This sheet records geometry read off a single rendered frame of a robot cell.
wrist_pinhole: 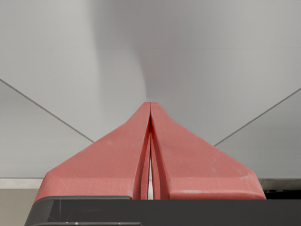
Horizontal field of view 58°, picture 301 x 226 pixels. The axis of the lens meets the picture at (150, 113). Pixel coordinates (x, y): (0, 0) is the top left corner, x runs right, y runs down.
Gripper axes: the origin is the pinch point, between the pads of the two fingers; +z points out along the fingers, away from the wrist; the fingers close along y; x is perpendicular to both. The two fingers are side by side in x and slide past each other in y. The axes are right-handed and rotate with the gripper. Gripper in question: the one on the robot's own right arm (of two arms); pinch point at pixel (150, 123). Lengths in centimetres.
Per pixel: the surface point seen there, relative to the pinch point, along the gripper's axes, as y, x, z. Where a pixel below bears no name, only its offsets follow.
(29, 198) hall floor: 70, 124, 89
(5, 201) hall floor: 85, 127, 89
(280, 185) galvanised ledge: -22.0, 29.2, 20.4
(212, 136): -3.4, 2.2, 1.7
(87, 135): 3.5, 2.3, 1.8
